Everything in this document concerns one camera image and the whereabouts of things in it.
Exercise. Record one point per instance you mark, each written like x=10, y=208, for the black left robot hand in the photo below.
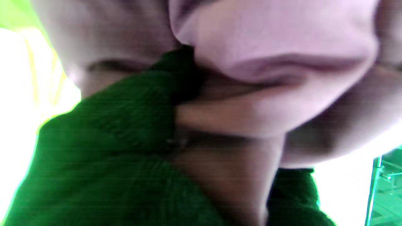
x=110, y=157

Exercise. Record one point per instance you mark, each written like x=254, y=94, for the purple shorts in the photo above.
x=267, y=78

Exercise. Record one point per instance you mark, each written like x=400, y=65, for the dark mirror panel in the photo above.
x=384, y=188

